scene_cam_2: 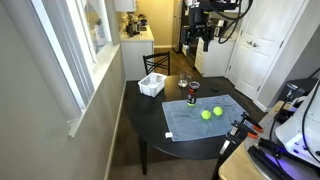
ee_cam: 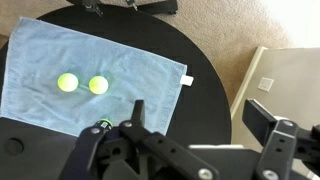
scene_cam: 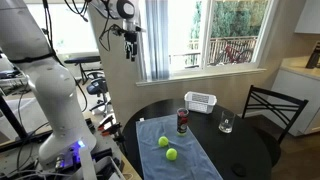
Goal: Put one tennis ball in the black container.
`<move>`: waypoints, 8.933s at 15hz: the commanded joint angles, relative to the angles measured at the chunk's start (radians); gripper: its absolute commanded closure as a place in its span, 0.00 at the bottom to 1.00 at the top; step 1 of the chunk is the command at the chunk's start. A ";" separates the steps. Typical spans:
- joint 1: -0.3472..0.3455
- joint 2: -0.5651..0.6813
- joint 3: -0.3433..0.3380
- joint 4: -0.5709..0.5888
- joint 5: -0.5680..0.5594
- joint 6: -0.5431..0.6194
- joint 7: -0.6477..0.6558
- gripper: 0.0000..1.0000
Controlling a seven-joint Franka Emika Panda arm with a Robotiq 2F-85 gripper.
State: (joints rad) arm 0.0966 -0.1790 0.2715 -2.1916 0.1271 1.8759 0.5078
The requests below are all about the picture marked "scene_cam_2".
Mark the yellow-green tennis ball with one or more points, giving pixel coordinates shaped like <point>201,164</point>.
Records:
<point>206,114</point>
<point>217,111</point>

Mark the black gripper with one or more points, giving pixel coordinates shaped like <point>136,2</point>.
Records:
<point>199,17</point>

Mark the black trash bin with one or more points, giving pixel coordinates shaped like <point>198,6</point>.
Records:
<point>297,88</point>

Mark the white plastic basket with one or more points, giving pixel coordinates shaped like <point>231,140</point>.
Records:
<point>152,84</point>

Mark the coffee maker on counter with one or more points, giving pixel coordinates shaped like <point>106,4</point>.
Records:
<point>133,29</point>

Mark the blue towel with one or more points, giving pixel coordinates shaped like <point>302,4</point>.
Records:
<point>186,124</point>

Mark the black wooden chair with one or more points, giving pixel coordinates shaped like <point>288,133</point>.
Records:
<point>159,60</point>

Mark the orange-handled clamp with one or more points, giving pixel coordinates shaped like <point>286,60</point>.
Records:
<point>239,127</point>
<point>255,124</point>

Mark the white kitchen counter cabinet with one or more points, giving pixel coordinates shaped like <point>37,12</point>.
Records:
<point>133,50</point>

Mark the clear drinking glass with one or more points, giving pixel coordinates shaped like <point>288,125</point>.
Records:
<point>183,81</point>

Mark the white towel tag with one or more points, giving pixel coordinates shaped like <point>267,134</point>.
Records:
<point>168,135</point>

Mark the white door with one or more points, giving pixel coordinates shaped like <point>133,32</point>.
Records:
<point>264,28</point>

